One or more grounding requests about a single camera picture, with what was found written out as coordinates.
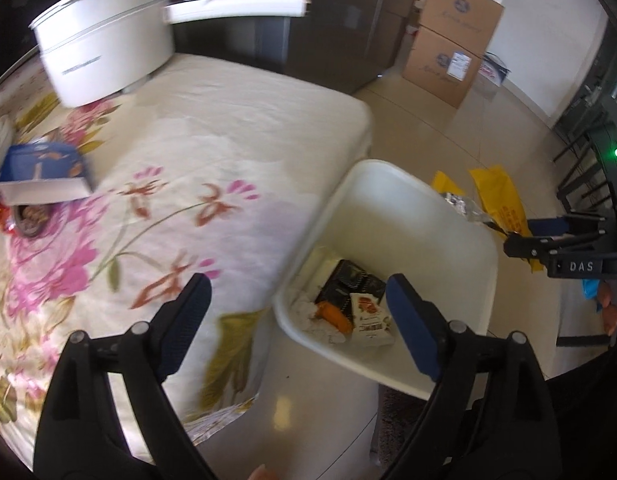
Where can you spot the blue white paper box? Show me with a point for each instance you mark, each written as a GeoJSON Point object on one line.
{"type": "Point", "coordinates": [43, 162]}

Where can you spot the blue cloth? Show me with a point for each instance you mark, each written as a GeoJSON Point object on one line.
{"type": "Point", "coordinates": [591, 292]}

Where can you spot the person's right hand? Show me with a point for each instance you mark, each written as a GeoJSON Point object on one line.
{"type": "Point", "coordinates": [609, 310]}

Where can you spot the black snack packet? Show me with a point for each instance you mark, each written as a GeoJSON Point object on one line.
{"type": "Point", "coordinates": [346, 280]}

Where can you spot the red wrapper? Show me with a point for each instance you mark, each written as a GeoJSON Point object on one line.
{"type": "Point", "coordinates": [6, 225]}

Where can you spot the yellow snack bag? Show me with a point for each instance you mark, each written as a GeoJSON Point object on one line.
{"type": "Point", "coordinates": [503, 200]}

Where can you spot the black metal chair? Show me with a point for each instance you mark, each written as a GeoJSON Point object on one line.
{"type": "Point", "coordinates": [588, 105]}

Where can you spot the white electric cooking pot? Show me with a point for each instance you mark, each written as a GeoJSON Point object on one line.
{"type": "Point", "coordinates": [103, 45]}

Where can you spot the floral tablecloth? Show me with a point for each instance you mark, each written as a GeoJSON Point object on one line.
{"type": "Point", "coordinates": [213, 125]}

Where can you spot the orange snack wrapper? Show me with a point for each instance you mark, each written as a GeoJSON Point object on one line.
{"type": "Point", "coordinates": [336, 317]}

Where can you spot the brown fuzzy mat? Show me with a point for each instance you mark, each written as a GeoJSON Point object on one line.
{"type": "Point", "coordinates": [396, 420]}

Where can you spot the printed paper bag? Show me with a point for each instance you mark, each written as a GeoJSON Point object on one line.
{"type": "Point", "coordinates": [493, 70]}

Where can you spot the brown cardboard box white label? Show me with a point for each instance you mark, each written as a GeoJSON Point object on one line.
{"type": "Point", "coordinates": [433, 75]}

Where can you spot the white plastic bin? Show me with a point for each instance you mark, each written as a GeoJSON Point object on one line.
{"type": "Point", "coordinates": [388, 220]}

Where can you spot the white tissue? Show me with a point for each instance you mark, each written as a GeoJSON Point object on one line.
{"type": "Point", "coordinates": [308, 317]}

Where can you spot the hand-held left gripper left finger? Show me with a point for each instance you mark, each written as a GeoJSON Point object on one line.
{"type": "Point", "coordinates": [186, 320]}

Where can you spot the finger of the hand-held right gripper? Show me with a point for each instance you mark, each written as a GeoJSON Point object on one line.
{"type": "Point", "coordinates": [553, 225]}
{"type": "Point", "coordinates": [526, 247]}

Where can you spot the person's left hand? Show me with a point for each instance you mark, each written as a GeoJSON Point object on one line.
{"type": "Point", "coordinates": [260, 474]}

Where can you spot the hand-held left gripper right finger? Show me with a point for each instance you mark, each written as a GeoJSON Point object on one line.
{"type": "Point", "coordinates": [413, 325]}

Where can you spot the grey refrigerator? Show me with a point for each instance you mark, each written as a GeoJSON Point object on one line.
{"type": "Point", "coordinates": [338, 25]}

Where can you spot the white red snack packet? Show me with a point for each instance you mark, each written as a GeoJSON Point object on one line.
{"type": "Point", "coordinates": [368, 320]}

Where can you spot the white ceramic bowl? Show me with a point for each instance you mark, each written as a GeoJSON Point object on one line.
{"type": "Point", "coordinates": [3, 130]}

